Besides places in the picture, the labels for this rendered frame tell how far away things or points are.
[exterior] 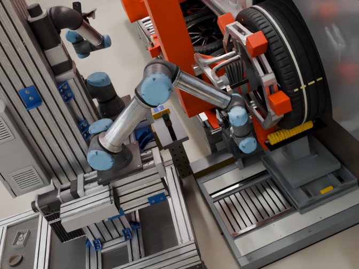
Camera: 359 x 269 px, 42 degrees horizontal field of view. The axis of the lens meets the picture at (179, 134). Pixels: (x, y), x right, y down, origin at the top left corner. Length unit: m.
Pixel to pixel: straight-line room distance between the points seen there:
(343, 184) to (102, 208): 1.33
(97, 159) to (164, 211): 0.91
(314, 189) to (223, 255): 0.63
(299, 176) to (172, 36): 1.06
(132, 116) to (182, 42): 0.89
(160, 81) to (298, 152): 1.25
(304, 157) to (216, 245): 0.73
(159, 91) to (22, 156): 0.85
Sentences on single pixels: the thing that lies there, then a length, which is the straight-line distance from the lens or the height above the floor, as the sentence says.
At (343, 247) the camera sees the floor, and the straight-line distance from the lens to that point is 2.69.
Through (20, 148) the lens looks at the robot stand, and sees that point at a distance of 2.36.
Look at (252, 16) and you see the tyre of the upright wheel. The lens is 2.33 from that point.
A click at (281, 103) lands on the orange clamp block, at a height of 0.88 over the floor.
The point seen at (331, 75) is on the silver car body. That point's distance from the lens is 2.07.
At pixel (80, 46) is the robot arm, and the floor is 1.14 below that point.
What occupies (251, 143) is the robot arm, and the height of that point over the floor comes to 0.87.
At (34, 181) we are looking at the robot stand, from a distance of 2.47.
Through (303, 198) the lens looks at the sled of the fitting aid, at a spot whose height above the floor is 0.15.
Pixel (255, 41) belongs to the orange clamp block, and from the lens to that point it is 2.18.
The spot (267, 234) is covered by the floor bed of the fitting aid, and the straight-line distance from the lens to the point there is 2.70.
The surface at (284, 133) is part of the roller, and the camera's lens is 2.58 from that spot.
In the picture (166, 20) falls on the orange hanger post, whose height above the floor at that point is 1.16.
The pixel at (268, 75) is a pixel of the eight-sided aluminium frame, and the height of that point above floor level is 0.98.
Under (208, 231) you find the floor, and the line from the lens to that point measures 2.92.
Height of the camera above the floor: 2.11
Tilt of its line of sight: 34 degrees down
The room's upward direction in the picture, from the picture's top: 21 degrees counter-clockwise
